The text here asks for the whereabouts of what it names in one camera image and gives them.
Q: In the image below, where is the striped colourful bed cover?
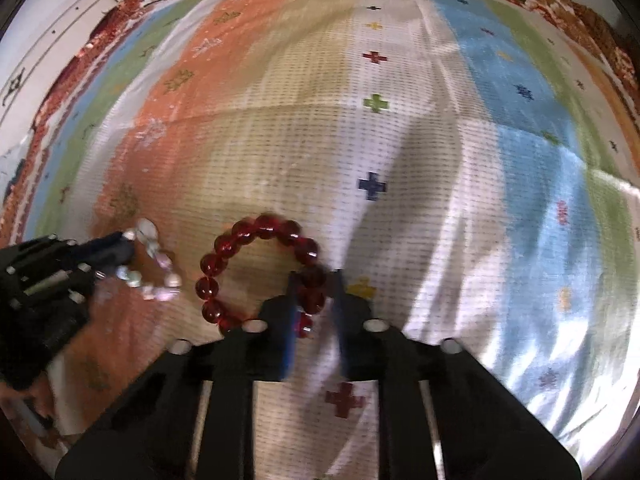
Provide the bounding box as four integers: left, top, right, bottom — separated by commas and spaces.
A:
3, 0, 639, 478

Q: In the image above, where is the dark red bead bracelet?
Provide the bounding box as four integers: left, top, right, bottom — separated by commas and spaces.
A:
194, 212, 330, 339

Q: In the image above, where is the person's left hand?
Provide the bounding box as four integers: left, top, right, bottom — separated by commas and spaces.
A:
1, 363, 60, 439

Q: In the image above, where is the floral brown bed sheet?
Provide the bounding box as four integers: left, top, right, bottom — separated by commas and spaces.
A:
1, 0, 639, 242

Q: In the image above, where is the white cabinet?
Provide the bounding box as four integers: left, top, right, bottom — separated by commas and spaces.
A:
1, 0, 122, 154

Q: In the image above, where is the white shell charm bracelet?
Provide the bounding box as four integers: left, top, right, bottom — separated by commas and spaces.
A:
114, 216, 184, 302

